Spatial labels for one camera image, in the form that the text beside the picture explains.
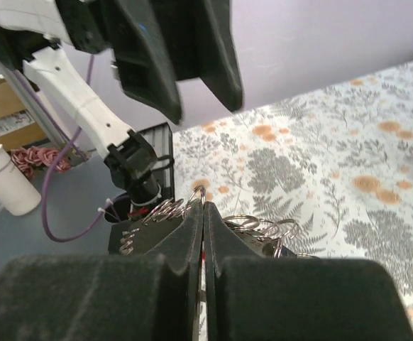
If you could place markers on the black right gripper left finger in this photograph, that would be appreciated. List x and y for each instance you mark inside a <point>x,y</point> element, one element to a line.
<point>152,296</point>

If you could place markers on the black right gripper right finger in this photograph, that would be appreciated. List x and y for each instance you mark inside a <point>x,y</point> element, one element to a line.
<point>253,297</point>

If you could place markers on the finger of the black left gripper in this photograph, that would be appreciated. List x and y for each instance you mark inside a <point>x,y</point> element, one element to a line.
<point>198,44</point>
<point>145,71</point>

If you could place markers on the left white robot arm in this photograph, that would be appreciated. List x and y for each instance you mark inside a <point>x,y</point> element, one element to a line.
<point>31,38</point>

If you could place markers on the pink artificial roses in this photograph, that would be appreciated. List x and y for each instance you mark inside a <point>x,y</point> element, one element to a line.
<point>33,159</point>

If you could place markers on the cardboard box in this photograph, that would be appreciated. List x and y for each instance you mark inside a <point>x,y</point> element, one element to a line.
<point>17,127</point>

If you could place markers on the floral patterned table mat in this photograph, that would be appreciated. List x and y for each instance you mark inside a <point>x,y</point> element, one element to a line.
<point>338,160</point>

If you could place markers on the white cup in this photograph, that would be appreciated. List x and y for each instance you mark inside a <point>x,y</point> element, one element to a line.
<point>17,194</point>

